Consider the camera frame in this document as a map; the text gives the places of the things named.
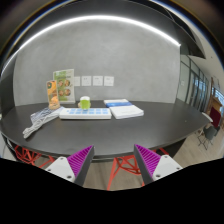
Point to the blank white wall plate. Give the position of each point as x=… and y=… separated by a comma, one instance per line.
x=77, y=81

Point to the black-framed glass partition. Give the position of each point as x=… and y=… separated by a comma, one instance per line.
x=196, y=83

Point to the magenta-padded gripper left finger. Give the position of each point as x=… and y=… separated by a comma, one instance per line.
x=61, y=166

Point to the wooden stand with red panel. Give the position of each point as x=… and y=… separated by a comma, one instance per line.
x=215, y=115

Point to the orange sign on wooden base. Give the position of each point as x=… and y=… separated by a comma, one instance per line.
x=53, y=93

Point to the green and white charger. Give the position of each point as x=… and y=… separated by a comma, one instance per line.
x=85, y=103

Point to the green menu acrylic sign stand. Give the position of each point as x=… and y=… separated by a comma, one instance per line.
x=64, y=85

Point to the white wall socket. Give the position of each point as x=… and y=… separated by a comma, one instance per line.
x=86, y=80
x=97, y=80
x=108, y=81

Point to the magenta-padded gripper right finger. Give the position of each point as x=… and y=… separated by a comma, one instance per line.
x=166, y=165

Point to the white ceiling light strip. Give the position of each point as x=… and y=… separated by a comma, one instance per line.
x=96, y=17

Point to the grey chair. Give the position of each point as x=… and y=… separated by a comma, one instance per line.
x=210, y=132

